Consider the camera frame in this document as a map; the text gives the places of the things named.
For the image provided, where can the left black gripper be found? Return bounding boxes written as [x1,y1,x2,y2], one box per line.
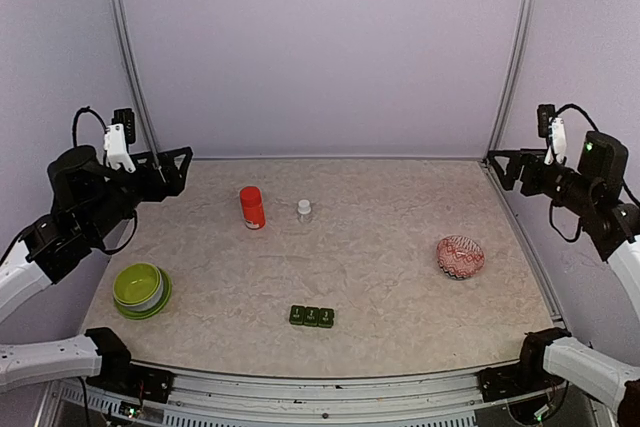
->
[83,146,192,241]

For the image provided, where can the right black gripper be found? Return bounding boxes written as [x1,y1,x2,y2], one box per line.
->
[489,148,600,216]

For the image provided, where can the red pill bottle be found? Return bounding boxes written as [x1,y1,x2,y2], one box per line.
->
[239,186,266,230]

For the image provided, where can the green weekly pill organizer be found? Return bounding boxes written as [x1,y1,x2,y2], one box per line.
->
[289,305,335,328]

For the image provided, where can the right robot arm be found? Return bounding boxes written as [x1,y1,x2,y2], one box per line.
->
[487,131,639,426]

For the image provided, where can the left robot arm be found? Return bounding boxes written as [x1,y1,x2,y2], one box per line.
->
[1,145,193,392]

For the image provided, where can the red patterned oval tin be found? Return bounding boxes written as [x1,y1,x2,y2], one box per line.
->
[436,235,485,280]

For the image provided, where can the green bowl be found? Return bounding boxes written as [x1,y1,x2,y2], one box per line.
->
[112,263,161,305]

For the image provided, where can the small clear white-capped bottle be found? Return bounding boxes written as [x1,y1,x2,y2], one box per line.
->
[296,199,313,223]

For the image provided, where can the green plate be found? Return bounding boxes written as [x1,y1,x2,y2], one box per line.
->
[113,269,172,320]

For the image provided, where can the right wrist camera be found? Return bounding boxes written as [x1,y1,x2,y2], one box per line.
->
[536,104,567,166]

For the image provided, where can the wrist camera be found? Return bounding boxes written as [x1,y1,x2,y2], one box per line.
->
[536,104,567,166]
[104,108,136,173]

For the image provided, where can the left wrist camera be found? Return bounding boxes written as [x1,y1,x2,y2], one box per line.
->
[104,108,136,173]

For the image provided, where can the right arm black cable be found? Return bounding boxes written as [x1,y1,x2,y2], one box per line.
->
[554,103,604,134]

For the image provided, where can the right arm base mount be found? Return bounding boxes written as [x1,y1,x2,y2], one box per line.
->
[476,362,564,403]

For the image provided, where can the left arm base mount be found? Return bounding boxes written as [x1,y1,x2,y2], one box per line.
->
[87,363,175,404]

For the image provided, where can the right aluminium frame post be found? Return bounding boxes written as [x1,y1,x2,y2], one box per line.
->
[486,0,536,153]

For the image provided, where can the aluminium frame post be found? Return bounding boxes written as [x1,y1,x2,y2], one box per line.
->
[109,0,159,168]
[486,0,536,153]

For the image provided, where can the front aluminium rail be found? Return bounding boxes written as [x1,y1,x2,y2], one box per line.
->
[34,356,616,427]

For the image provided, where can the left aluminium frame post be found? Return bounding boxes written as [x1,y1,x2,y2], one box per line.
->
[109,0,159,168]

